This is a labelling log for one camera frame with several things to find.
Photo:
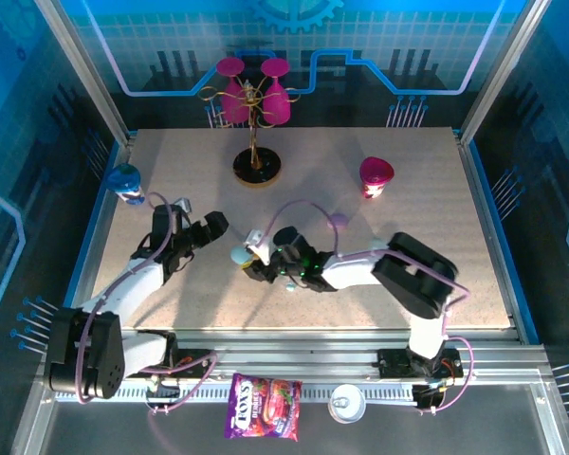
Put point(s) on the lilac earbud charging case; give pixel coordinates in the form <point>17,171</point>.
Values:
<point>341,220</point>

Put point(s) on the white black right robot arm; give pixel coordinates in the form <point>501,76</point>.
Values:
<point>351,275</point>

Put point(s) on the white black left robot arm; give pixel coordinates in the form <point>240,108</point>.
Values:
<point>142,279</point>

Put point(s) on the blue lidded cup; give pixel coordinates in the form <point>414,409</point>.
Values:
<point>123,180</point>

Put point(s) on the pink lidded cup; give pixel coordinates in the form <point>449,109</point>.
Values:
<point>374,170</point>

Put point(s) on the purple Fox's candy bag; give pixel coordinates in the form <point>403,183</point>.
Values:
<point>261,407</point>

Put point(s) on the pink wine glass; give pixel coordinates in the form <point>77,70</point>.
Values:
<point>279,106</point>
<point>232,106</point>

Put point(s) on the small black control box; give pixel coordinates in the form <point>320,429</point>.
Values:
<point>163,395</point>
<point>429,395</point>

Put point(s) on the aluminium side rail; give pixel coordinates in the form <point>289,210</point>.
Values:
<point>490,237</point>
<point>98,237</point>

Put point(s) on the aluminium front rail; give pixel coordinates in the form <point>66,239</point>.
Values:
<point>303,353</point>

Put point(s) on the aluminium frame post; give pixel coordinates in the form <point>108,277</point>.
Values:
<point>85,71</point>
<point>501,71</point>

